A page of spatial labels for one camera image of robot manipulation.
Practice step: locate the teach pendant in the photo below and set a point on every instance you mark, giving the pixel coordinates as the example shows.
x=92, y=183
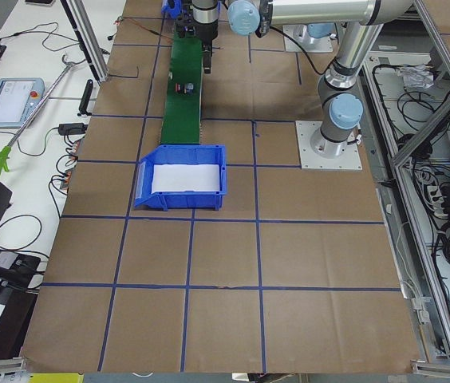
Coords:
x=18, y=98

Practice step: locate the left white foam pad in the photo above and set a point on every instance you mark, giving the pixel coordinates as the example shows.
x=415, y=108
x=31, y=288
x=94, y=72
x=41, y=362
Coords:
x=186, y=178

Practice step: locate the blue bin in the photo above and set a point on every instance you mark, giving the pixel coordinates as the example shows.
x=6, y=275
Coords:
x=192, y=154
x=171, y=8

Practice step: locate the green conveyor belt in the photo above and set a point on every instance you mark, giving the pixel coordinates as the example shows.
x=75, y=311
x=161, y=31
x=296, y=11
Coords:
x=182, y=112

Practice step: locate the aluminium profile post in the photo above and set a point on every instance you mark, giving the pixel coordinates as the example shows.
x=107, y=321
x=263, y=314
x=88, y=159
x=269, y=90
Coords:
x=81, y=25

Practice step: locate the left blue bin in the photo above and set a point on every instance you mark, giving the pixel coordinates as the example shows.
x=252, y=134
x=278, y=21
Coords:
x=192, y=154

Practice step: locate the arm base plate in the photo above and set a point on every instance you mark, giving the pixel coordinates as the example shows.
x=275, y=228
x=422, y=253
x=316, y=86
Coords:
x=317, y=153
x=313, y=38

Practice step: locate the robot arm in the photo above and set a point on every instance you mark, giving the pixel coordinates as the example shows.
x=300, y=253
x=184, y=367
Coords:
x=275, y=61

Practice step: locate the black power adapter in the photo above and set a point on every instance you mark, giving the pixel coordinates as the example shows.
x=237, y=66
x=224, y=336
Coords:
x=67, y=129

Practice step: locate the right blue bin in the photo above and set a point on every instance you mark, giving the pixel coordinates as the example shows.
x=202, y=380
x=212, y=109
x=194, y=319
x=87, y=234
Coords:
x=171, y=8

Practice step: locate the green handled reacher grabber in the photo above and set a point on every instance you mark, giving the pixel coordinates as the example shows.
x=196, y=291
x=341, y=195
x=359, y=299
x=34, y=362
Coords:
x=4, y=153

